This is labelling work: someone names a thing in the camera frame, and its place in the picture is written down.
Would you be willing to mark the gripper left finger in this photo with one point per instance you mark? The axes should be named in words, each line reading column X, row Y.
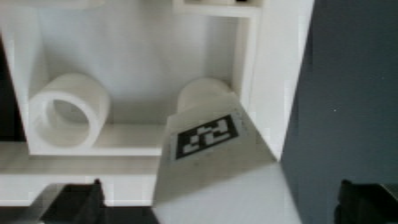
column 70, row 204

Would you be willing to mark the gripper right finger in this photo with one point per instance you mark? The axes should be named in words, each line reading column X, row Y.
column 367, row 203

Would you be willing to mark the white chair leg with tag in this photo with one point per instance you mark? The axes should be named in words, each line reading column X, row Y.
column 221, row 184

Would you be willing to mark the white chair seat part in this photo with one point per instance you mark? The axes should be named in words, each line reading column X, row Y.
column 104, row 54

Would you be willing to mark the white U-shaped fence frame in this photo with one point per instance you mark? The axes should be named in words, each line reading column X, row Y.
column 34, row 173

